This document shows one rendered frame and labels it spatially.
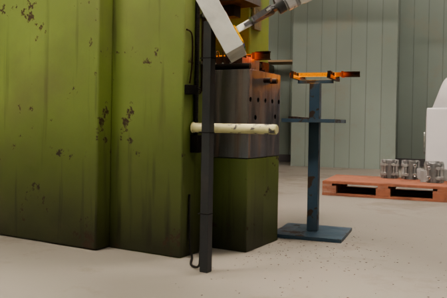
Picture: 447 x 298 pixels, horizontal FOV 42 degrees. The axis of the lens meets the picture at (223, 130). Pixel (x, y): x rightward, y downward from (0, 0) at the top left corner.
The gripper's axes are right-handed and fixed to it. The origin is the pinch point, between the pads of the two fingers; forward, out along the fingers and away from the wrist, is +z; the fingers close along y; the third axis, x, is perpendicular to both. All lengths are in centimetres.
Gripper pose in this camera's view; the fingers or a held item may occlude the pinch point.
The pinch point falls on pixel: (244, 25)
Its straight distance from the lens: 261.3
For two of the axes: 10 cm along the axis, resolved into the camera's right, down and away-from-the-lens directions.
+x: -4.9, -8.7, 0.3
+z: -8.7, 4.9, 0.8
